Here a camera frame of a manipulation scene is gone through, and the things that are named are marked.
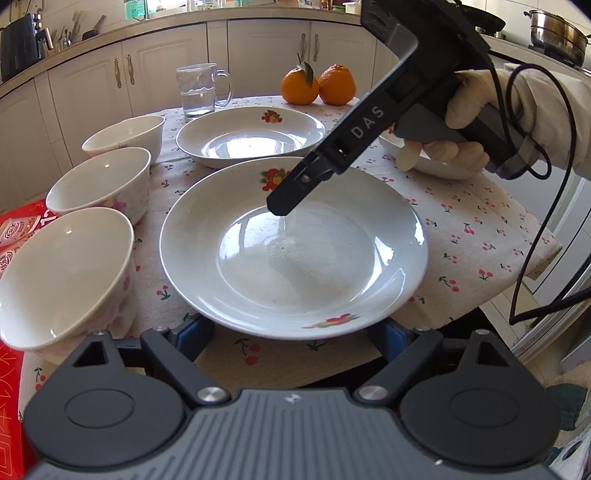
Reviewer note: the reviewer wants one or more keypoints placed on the person's right forearm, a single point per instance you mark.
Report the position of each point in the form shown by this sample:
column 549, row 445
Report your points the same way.
column 563, row 120

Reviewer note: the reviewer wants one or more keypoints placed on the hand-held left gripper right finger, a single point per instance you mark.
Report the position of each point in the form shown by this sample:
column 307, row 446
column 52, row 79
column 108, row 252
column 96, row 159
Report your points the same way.
column 395, row 334

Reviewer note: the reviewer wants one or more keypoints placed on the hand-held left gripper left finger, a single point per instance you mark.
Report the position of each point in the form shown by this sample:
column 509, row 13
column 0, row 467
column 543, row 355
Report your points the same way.
column 189, row 334

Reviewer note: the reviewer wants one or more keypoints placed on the white bowl pink flower print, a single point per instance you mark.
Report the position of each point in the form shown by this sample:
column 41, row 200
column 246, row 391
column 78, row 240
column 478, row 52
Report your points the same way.
column 64, row 277
column 129, row 134
column 101, row 182

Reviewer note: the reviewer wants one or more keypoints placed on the glass mug with water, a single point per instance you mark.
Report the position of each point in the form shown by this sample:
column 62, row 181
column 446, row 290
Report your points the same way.
column 198, row 92

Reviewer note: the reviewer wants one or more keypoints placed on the person's right hand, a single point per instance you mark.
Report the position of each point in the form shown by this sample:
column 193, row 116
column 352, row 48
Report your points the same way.
column 475, row 92

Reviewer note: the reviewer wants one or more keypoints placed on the cherry print tablecloth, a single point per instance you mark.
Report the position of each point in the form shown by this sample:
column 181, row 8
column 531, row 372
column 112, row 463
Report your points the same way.
column 461, row 207

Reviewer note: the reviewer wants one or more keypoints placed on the white kitchen cabinets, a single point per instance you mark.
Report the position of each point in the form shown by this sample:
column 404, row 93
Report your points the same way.
column 92, row 92

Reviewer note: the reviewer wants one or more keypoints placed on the kitchen utensil holder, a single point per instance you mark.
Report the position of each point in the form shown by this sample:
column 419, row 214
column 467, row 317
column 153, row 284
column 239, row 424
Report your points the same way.
column 64, row 39

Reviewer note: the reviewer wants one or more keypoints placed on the black wok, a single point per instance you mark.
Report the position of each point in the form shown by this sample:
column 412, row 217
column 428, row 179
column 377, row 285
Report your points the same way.
column 489, row 18

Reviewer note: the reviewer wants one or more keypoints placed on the red drink carton box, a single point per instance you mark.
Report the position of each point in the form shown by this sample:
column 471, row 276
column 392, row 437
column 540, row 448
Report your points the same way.
column 9, row 369

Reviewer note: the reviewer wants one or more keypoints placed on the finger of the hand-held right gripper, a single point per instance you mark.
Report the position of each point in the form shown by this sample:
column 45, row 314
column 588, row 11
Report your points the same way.
column 291, row 191

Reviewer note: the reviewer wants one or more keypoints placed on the stainless steel pot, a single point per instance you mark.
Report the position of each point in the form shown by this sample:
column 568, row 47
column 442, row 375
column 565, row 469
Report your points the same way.
column 556, row 34

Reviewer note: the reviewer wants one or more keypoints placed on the small black frying pan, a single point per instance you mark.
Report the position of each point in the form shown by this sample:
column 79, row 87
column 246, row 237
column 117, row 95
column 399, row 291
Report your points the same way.
column 91, row 33

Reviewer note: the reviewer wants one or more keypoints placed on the orange with green leaf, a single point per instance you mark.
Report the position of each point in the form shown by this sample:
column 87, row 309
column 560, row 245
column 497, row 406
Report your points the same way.
column 298, row 87

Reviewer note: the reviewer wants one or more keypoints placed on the white plate fruit print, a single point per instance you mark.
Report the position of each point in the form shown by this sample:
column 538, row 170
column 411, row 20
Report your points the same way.
column 438, row 171
column 240, row 138
column 240, row 286

